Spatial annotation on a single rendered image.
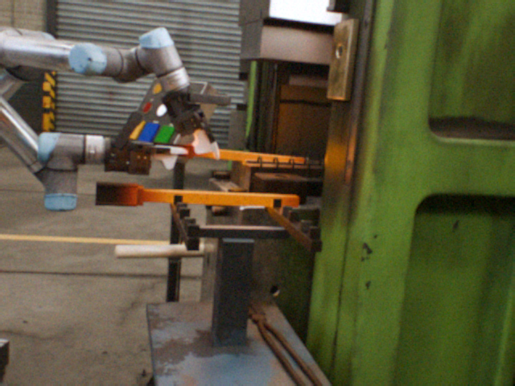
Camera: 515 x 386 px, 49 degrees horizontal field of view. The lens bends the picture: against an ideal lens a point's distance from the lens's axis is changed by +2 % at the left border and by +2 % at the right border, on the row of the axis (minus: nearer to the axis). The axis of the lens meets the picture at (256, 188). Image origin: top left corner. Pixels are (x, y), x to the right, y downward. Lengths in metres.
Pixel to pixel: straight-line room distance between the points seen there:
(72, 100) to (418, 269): 8.66
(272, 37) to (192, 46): 8.06
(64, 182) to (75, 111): 8.23
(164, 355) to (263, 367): 0.18
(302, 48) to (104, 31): 8.21
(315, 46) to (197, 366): 0.87
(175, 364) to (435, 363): 0.66
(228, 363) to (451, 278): 0.58
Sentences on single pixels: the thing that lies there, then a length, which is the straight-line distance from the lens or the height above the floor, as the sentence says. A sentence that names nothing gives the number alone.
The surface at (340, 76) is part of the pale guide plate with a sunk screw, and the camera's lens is 1.29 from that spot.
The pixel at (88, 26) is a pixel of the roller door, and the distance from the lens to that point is 9.66.
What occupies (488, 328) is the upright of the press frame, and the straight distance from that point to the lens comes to 1.49.
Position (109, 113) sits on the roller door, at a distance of 9.60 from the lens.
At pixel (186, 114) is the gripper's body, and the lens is 1.47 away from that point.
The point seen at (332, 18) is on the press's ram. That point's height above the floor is 1.38.
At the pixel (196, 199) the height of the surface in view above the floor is 0.96.
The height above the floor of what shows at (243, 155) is 1.01.
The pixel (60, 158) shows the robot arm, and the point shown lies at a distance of 1.46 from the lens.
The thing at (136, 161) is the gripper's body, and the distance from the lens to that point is 1.47.
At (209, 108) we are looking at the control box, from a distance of 1.95.
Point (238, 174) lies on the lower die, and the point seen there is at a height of 0.95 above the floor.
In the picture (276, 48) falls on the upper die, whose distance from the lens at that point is 1.48.
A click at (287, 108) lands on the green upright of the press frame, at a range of 1.77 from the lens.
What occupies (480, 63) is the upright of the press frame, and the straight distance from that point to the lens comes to 1.34.
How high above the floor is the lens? 1.19
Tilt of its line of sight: 10 degrees down
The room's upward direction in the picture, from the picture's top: 5 degrees clockwise
